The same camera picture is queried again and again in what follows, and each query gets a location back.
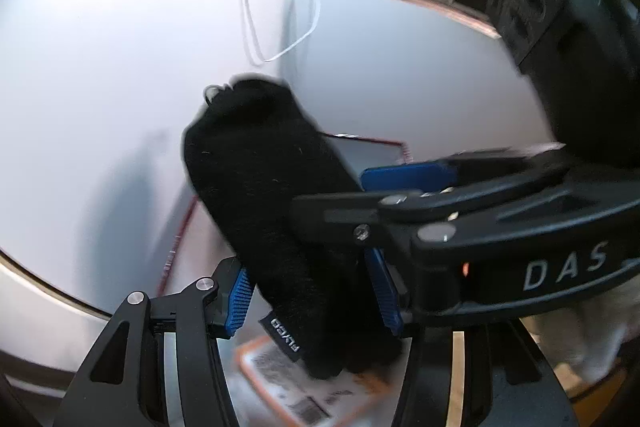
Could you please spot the white fuzzy cloth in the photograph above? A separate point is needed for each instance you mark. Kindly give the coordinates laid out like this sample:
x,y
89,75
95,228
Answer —
x,y
590,337

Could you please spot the orange tissue packet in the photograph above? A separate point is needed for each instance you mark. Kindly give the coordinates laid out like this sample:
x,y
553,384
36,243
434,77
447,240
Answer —
x,y
280,372

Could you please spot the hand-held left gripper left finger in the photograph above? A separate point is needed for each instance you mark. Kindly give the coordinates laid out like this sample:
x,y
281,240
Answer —
x,y
235,302

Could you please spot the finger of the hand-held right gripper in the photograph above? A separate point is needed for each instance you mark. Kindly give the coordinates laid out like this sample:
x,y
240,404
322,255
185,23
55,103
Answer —
x,y
330,212
410,174

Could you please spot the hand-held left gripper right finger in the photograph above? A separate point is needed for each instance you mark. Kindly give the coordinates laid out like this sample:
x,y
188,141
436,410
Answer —
x,y
385,297

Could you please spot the black fuzzy glove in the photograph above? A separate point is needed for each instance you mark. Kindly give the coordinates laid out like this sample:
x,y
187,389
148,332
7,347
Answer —
x,y
260,187

